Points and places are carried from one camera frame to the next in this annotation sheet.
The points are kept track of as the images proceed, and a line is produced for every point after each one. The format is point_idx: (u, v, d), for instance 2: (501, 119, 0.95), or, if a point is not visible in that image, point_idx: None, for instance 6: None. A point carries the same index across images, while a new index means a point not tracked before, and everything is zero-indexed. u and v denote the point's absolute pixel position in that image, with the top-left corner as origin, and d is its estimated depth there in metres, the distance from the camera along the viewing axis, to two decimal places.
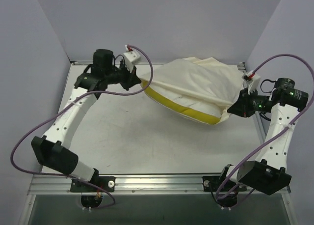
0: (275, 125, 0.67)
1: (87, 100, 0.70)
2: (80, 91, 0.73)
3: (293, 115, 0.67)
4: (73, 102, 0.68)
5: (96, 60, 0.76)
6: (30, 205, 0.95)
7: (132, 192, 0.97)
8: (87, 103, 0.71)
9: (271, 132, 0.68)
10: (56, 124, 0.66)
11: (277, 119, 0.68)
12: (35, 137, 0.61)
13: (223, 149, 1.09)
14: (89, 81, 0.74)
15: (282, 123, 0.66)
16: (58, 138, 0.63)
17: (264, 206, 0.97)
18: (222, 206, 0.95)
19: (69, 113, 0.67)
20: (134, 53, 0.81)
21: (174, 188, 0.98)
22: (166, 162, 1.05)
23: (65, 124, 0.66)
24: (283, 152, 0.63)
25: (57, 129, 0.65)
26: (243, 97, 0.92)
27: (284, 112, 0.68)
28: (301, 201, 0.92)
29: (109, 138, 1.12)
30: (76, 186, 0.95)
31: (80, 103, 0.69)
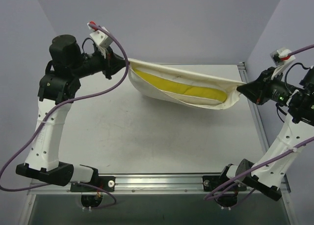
0: (280, 142, 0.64)
1: (58, 113, 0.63)
2: (47, 103, 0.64)
3: (303, 136, 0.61)
4: (43, 122, 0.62)
5: (54, 57, 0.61)
6: (30, 205, 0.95)
7: (132, 192, 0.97)
8: (61, 114, 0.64)
9: (274, 146, 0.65)
10: (35, 149, 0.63)
11: (283, 136, 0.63)
12: (18, 167, 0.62)
13: (224, 149, 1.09)
14: (54, 89, 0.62)
15: (286, 144, 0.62)
16: (40, 165, 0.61)
17: (263, 207, 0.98)
18: (222, 206, 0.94)
19: (43, 135, 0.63)
20: (101, 33, 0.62)
21: (174, 187, 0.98)
22: (165, 161, 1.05)
23: (43, 148, 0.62)
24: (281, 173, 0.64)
25: (37, 156, 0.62)
26: (264, 81, 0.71)
27: (294, 130, 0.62)
28: (300, 201, 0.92)
29: (109, 137, 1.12)
30: (75, 186, 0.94)
31: (51, 120, 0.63)
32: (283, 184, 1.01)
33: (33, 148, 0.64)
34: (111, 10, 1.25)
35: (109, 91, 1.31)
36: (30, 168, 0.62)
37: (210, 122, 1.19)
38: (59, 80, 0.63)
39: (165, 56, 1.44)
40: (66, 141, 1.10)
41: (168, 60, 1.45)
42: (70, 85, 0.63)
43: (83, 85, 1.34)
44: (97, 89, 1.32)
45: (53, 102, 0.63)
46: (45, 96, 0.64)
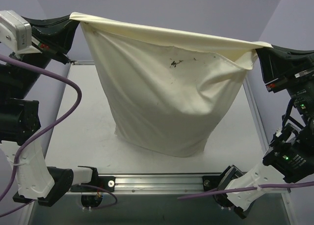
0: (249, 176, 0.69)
1: (28, 151, 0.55)
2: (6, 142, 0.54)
3: (270, 178, 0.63)
4: (15, 165, 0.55)
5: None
6: (30, 205, 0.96)
7: (132, 192, 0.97)
8: (30, 150, 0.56)
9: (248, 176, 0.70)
10: (20, 183, 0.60)
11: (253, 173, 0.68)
12: (15, 198, 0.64)
13: (223, 149, 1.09)
14: (5, 126, 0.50)
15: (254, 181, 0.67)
16: (37, 195, 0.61)
17: (263, 207, 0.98)
18: (221, 206, 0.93)
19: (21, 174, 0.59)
20: (6, 32, 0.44)
21: (173, 188, 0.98)
22: (165, 161, 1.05)
23: (26, 185, 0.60)
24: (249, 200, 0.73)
25: (27, 189, 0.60)
26: (295, 67, 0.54)
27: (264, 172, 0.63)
28: (301, 201, 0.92)
29: (109, 138, 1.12)
30: (75, 186, 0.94)
31: (22, 159, 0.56)
32: None
33: (19, 182, 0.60)
34: None
35: None
36: (27, 197, 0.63)
37: None
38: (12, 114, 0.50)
39: None
40: (66, 142, 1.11)
41: None
42: (26, 116, 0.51)
43: (83, 85, 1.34)
44: (97, 89, 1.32)
45: (14, 143, 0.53)
46: (2, 137, 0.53)
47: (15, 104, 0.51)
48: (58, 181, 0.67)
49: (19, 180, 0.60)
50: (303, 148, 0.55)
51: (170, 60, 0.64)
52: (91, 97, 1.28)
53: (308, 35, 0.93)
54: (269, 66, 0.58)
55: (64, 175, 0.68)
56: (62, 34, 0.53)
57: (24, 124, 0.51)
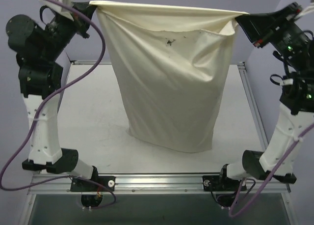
0: (282, 135, 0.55)
1: (49, 107, 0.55)
2: (33, 98, 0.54)
3: (307, 122, 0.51)
4: (35, 119, 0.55)
5: (19, 52, 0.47)
6: (31, 204, 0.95)
7: (132, 191, 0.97)
8: (52, 107, 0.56)
9: (277, 137, 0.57)
10: (34, 144, 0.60)
11: (284, 128, 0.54)
12: (23, 165, 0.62)
13: (223, 149, 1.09)
14: (35, 83, 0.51)
15: (289, 135, 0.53)
16: (46, 159, 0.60)
17: (263, 206, 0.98)
18: (222, 206, 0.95)
19: (38, 133, 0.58)
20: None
21: (173, 188, 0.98)
22: (165, 161, 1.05)
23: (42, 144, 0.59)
24: (290, 158, 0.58)
25: (39, 152, 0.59)
26: (278, 20, 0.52)
27: (296, 122, 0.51)
28: (300, 200, 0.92)
29: (110, 137, 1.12)
30: (76, 185, 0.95)
31: (43, 116, 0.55)
32: (284, 184, 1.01)
33: (32, 144, 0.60)
34: None
35: (109, 91, 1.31)
36: (35, 163, 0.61)
37: None
38: (40, 70, 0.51)
39: None
40: (66, 141, 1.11)
41: None
42: (55, 71, 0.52)
43: (83, 84, 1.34)
44: (97, 89, 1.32)
45: (40, 97, 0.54)
46: (28, 91, 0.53)
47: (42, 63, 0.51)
48: (65, 154, 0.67)
49: (34, 140, 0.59)
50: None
51: (166, 40, 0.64)
52: (91, 97, 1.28)
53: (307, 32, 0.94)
54: (254, 23, 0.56)
55: (70, 153, 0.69)
56: (85, 13, 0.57)
57: (51, 82, 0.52)
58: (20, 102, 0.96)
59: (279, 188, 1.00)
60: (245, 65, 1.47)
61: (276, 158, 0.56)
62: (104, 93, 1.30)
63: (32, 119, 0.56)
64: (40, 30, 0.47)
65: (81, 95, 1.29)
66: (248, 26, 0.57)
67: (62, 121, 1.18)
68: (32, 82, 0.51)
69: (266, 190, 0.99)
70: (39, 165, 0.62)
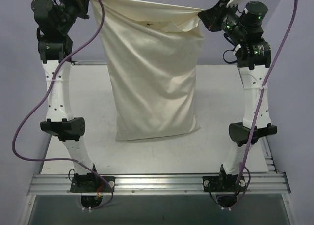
0: (250, 90, 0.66)
1: (64, 70, 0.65)
2: (50, 64, 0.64)
3: (264, 73, 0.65)
4: (53, 79, 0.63)
5: (41, 24, 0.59)
6: (30, 205, 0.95)
7: (132, 192, 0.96)
8: (66, 71, 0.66)
9: (249, 98, 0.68)
10: (50, 105, 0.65)
11: (250, 84, 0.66)
12: (42, 126, 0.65)
13: (223, 148, 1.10)
14: (53, 51, 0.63)
15: (256, 86, 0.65)
16: (61, 117, 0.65)
17: (264, 207, 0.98)
18: (222, 206, 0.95)
19: (55, 92, 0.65)
20: None
21: (173, 188, 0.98)
22: (165, 160, 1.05)
23: (59, 102, 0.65)
24: (266, 108, 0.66)
25: (56, 110, 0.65)
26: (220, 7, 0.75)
27: (256, 73, 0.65)
28: (300, 200, 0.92)
29: (110, 137, 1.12)
30: (76, 186, 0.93)
31: (59, 77, 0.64)
32: (284, 184, 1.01)
33: (49, 104, 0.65)
34: None
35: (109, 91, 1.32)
36: (52, 122, 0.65)
37: (210, 121, 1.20)
38: (56, 42, 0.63)
39: None
40: None
41: None
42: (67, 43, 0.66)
43: (83, 84, 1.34)
44: (97, 89, 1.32)
45: (57, 61, 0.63)
46: (47, 57, 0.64)
47: (56, 35, 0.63)
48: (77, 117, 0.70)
49: (50, 99, 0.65)
50: (254, 36, 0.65)
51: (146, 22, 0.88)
52: (91, 97, 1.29)
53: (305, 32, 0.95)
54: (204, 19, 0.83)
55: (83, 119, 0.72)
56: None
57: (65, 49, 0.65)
58: (19, 100, 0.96)
59: (279, 189, 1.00)
60: None
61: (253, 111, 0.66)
62: (104, 93, 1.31)
63: (49, 81, 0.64)
64: (56, 8, 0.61)
65: (81, 95, 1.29)
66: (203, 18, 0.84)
67: None
68: (49, 50, 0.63)
69: (265, 190, 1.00)
70: (56, 126, 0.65)
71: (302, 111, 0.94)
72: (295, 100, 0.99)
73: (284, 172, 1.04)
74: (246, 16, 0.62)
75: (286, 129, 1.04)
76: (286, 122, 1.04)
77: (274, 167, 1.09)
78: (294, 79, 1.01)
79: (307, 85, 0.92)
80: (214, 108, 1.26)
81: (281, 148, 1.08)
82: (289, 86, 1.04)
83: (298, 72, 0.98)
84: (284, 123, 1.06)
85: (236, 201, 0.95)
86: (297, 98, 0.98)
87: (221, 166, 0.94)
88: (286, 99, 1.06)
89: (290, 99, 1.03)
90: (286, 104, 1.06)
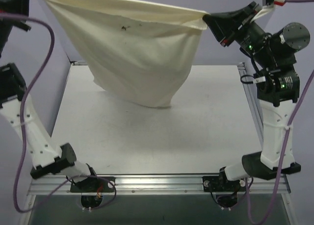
0: (274, 127, 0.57)
1: (29, 106, 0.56)
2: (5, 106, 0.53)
3: (290, 110, 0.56)
4: (22, 124, 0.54)
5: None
6: (30, 205, 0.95)
7: (132, 192, 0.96)
8: (32, 106, 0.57)
9: (270, 137, 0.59)
10: (33, 150, 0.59)
11: (274, 121, 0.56)
12: (34, 175, 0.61)
13: (222, 148, 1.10)
14: (6, 91, 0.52)
15: (281, 125, 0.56)
16: (52, 157, 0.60)
17: (263, 206, 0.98)
18: (222, 206, 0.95)
19: (32, 135, 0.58)
20: None
21: (173, 188, 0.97)
22: (165, 160, 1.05)
23: (41, 145, 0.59)
24: (290, 148, 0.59)
25: (42, 153, 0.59)
26: (240, 23, 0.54)
27: (281, 112, 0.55)
28: (300, 200, 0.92)
29: (110, 137, 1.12)
30: (75, 186, 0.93)
31: (27, 117, 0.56)
32: (284, 184, 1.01)
33: (32, 150, 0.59)
34: None
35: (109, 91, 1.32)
36: (43, 167, 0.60)
37: (210, 122, 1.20)
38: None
39: None
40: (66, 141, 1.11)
41: None
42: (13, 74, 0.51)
43: (83, 84, 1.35)
44: (97, 89, 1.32)
45: (16, 100, 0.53)
46: (0, 100, 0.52)
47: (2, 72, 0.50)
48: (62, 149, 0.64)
49: (31, 143, 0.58)
50: (285, 67, 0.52)
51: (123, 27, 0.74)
52: (91, 97, 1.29)
53: None
54: (212, 25, 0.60)
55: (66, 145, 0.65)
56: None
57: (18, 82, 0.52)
58: None
59: (279, 189, 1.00)
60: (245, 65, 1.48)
61: (277, 152, 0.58)
62: (104, 93, 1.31)
63: (18, 126, 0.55)
64: None
65: (81, 95, 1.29)
66: (211, 28, 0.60)
67: (62, 120, 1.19)
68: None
69: (266, 190, 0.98)
70: (47, 168, 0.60)
71: (302, 111, 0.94)
72: None
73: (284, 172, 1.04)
74: (280, 47, 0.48)
75: None
76: None
77: None
78: None
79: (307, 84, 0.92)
80: (214, 108, 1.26)
81: None
82: None
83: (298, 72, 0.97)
84: None
85: (235, 202, 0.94)
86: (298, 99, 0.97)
87: (222, 168, 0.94)
88: None
89: None
90: None
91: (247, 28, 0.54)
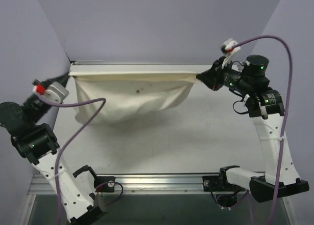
0: (268, 140, 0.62)
1: (63, 160, 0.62)
2: (44, 161, 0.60)
3: (280, 124, 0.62)
4: (56, 175, 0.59)
5: (18, 130, 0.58)
6: (30, 205, 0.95)
7: (132, 192, 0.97)
8: (65, 161, 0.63)
9: (267, 149, 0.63)
10: (66, 202, 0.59)
11: (267, 133, 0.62)
12: None
13: (222, 148, 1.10)
14: (39, 148, 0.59)
15: (274, 136, 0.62)
16: (86, 206, 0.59)
17: (263, 206, 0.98)
18: (222, 206, 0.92)
19: (64, 188, 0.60)
20: (56, 98, 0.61)
21: (173, 188, 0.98)
22: (165, 160, 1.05)
23: (74, 194, 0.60)
24: (291, 162, 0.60)
25: (75, 203, 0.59)
26: (216, 70, 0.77)
27: (271, 124, 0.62)
28: (300, 200, 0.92)
29: (110, 137, 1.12)
30: None
31: (61, 168, 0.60)
32: None
33: (65, 202, 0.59)
34: (112, 12, 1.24)
35: None
36: (77, 217, 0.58)
37: (210, 121, 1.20)
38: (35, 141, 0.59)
39: (166, 57, 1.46)
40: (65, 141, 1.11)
41: (168, 60, 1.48)
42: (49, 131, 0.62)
43: None
44: None
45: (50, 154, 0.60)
46: (37, 155, 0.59)
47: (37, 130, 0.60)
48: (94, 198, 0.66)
49: (65, 198, 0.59)
50: (262, 86, 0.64)
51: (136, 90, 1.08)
52: None
53: (304, 32, 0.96)
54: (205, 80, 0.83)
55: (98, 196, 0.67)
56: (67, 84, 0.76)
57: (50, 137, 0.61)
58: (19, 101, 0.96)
59: None
60: None
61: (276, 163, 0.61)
62: None
63: (53, 178, 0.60)
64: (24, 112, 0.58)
65: None
66: (203, 79, 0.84)
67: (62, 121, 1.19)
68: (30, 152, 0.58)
69: None
70: (82, 219, 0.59)
71: (301, 111, 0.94)
72: (295, 100, 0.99)
73: None
74: (247, 68, 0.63)
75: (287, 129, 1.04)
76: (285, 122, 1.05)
77: None
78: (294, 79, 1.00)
79: (306, 84, 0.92)
80: (214, 108, 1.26)
81: None
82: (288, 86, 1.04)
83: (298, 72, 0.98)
84: None
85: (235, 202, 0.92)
86: (296, 98, 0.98)
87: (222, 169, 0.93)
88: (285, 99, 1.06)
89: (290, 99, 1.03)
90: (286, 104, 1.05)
91: (222, 72, 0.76)
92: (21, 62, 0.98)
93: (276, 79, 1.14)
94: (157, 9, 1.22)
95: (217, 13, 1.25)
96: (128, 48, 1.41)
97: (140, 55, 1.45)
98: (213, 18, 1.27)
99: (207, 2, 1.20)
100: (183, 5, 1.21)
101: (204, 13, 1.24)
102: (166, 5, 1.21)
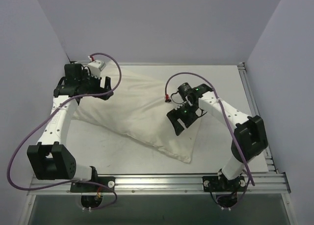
0: (212, 106, 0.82)
1: (69, 104, 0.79)
2: (61, 98, 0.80)
3: (212, 95, 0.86)
4: (59, 106, 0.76)
5: (69, 75, 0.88)
6: (30, 205, 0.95)
7: (132, 192, 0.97)
8: (70, 107, 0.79)
9: (218, 114, 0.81)
10: (47, 129, 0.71)
11: (209, 104, 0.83)
12: (30, 147, 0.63)
13: (222, 148, 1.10)
14: (65, 91, 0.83)
15: (214, 101, 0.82)
16: (53, 140, 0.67)
17: (264, 206, 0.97)
18: (222, 206, 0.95)
19: (57, 117, 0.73)
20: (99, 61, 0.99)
21: (173, 188, 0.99)
22: (165, 161, 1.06)
23: (56, 126, 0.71)
24: (235, 109, 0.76)
25: (51, 132, 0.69)
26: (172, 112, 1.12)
27: (207, 97, 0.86)
28: (301, 201, 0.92)
29: (109, 138, 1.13)
30: (75, 186, 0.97)
31: (65, 106, 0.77)
32: (284, 184, 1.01)
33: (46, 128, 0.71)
34: (112, 13, 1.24)
35: None
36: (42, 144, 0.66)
37: (210, 121, 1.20)
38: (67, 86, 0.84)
39: (166, 57, 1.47)
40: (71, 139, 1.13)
41: (168, 60, 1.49)
42: (78, 89, 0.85)
43: None
44: None
45: (65, 96, 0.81)
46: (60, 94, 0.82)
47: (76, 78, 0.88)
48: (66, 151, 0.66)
49: (50, 126, 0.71)
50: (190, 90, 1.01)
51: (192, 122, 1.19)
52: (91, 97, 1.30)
53: (303, 34, 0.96)
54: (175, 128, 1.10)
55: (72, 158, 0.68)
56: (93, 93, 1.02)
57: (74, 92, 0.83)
58: (20, 101, 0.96)
59: (279, 189, 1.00)
60: (245, 65, 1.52)
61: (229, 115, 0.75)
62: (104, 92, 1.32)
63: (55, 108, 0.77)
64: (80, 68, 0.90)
65: None
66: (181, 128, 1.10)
67: None
68: (59, 90, 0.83)
69: (265, 189, 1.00)
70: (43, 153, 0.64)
71: (301, 112, 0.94)
72: (294, 100, 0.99)
73: (284, 172, 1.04)
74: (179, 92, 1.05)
75: (287, 130, 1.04)
76: (285, 122, 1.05)
77: (274, 167, 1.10)
78: (293, 79, 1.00)
79: (305, 85, 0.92)
80: None
81: (281, 148, 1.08)
82: (288, 87, 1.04)
83: (298, 73, 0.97)
84: (284, 123, 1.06)
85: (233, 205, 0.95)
86: (297, 99, 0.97)
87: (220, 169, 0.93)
88: (285, 100, 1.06)
89: (289, 99, 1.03)
90: (285, 104, 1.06)
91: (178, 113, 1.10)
92: (21, 63, 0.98)
93: (277, 80, 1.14)
94: (157, 10, 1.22)
95: (216, 14, 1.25)
96: (127, 49, 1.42)
97: (141, 56, 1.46)
98: (212, 19, 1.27)
99: (207, 2, 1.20)
100: (183, 6, 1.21)
101: (204, 13, 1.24)
102: (166, 6, 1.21)
